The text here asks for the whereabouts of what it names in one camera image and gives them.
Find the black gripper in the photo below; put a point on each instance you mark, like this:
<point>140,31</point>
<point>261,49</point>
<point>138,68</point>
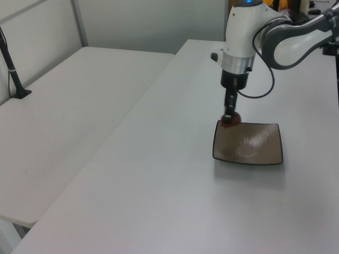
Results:
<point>234,78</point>

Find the small round reddish-brown food item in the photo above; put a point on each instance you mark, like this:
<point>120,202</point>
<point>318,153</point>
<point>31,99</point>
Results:
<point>234,121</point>

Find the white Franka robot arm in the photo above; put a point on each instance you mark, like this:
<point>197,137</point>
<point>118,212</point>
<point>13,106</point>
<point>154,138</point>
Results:
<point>288,39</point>

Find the brown square ceramic plate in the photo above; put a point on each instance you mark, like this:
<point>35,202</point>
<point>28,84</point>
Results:
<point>249,144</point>

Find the white side table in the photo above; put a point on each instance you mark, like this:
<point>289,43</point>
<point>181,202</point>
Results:
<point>66,119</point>

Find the black pole with base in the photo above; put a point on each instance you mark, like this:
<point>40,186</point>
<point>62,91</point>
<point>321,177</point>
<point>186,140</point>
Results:
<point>12,71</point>

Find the black clamp mount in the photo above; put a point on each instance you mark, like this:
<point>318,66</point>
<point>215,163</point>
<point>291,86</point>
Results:
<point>330,47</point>

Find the grey metal partition post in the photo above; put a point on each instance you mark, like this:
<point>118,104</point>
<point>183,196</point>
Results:
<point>79,23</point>

